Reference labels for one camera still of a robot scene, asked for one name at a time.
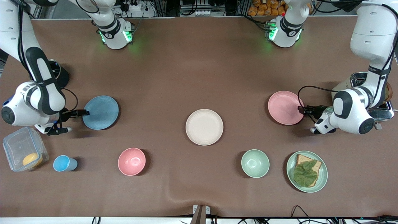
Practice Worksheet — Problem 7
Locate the beige and chrome toaster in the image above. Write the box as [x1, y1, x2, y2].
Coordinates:
[331, 72, 395, 130]

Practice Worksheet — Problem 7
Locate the green bowl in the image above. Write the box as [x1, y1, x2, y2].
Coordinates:
[241, 149, 270, 179]

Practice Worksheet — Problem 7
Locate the green plate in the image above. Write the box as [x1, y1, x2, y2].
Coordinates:
[286, 151, 328, 193]

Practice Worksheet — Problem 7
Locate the blue plate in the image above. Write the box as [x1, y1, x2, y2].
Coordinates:
[82, 95, 119, 130]

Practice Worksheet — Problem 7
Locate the glass lid with blue knob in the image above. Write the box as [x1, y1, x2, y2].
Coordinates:
[49, 60, 61, 80]

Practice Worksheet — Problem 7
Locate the bread slice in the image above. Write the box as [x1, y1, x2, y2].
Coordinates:
[295, 154, 322, 188]

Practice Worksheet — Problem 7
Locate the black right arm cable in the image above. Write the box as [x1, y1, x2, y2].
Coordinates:
[61, 88, 79, 112]

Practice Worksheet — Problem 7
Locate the white power strip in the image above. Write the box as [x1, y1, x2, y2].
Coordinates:
[120, 0, 156, 17]

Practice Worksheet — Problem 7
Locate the clear container with blue seal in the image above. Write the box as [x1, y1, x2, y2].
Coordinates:
[2, 126, 49, 172]

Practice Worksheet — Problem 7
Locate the white socket row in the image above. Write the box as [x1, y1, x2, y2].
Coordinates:
[187, 9, 215, 16]

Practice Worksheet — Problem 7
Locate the green lettuce leaf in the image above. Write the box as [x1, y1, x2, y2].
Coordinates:
[293, 160, 319, 188]

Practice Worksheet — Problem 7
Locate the black looped floor cable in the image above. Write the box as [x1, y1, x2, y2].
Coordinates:
[291, 205, 311, 224]

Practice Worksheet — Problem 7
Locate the beige plate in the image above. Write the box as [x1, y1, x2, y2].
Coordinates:
[185, 109, 224, 146]

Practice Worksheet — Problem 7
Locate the brown table cloth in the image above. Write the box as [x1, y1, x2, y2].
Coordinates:
[0, 16, 398, 218]

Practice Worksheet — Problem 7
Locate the blue plastic cup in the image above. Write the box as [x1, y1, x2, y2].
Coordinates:
[53, 155, 78, 172]

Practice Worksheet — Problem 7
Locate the yellow sponge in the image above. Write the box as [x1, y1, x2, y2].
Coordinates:
[22, 153, 43, 167]

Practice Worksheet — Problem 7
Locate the pink plate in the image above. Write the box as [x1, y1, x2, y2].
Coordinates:
[268, 91, 306, 126]

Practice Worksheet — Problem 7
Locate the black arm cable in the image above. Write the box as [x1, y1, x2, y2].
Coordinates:
[298, 86, 339, 108]
[61, 88, 79, 112]

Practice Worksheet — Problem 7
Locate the pink bowl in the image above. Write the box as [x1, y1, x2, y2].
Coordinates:
[118, 147, 146, 176]

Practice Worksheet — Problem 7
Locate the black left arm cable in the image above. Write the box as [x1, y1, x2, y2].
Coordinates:
[298, 86, 339, 108]

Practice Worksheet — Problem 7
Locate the bag of orange buns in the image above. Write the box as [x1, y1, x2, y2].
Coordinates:
[248, 0, 288, 16]

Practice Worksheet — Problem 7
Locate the metal table bracket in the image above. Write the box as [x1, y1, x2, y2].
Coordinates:
[193, 205, 211, 224]

